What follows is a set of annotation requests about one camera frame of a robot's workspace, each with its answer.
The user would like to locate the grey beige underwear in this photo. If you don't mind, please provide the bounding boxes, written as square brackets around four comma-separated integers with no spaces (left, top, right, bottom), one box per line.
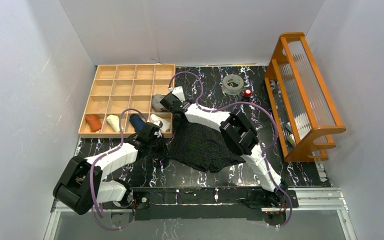
[151,94,167,113]

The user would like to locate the black striped underwear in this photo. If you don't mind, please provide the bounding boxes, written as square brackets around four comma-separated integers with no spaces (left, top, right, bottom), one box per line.
[168,121,245,173]

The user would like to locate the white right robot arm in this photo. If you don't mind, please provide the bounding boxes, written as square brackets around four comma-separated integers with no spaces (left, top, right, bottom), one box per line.
[160,93,293,210]

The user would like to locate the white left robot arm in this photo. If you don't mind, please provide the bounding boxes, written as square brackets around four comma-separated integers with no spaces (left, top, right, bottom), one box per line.
[52,122,165,216]

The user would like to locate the rolled white underwear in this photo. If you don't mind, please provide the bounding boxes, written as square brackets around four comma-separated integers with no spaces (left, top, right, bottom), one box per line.
[148,114,171,133]

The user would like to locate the rolled blue underwear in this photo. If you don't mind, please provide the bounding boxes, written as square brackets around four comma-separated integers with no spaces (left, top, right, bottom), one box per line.
[129,114,146,133]

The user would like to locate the rolled cream underwear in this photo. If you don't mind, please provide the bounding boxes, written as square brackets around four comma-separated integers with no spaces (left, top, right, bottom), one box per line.
[106,114,123,133]

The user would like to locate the rolled orange underwear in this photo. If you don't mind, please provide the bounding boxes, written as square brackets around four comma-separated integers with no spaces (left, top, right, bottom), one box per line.
[85,114,103,133]

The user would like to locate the clear tape roll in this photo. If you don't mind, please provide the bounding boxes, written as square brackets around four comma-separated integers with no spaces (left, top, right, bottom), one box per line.
[222,74,244,96]

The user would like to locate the wooden compartment tray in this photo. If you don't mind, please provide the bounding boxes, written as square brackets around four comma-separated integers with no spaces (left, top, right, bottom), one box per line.
[78,64,176,138]

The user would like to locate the red small cap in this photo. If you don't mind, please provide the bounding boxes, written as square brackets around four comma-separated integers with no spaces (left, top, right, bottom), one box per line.
[243,89,253,99]

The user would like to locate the orange wooden rack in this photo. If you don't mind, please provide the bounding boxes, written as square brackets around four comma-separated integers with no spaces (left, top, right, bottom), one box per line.
[264,32,346,162]

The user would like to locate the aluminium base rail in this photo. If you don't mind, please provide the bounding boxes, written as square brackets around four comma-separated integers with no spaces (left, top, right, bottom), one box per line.
[44,187,356,240]

